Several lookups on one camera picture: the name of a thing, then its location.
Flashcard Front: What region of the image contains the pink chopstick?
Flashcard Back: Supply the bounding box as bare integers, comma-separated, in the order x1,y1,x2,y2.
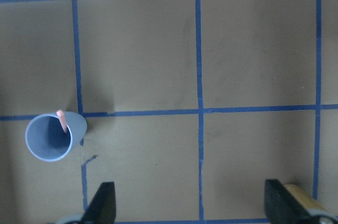
56,110,68,133

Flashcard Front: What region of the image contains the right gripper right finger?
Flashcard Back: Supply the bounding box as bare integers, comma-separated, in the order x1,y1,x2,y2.
264,179,317,224

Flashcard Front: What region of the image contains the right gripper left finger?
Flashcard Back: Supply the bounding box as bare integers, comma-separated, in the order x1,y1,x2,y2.
82,182,116,224

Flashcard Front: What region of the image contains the light blue plastic cup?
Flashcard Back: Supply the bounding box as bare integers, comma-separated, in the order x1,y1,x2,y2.
25,111,88,162

